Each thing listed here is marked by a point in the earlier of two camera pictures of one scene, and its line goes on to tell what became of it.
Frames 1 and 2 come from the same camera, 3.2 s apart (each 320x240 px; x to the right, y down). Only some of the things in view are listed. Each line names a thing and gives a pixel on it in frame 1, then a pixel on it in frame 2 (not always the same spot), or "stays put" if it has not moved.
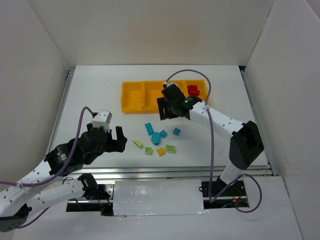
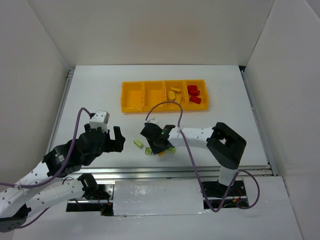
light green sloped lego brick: (138, 143) stays put
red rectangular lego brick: (196, 92) stays put
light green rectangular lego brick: (170, 149) stays put
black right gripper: (164, 108) -> (152, 136)
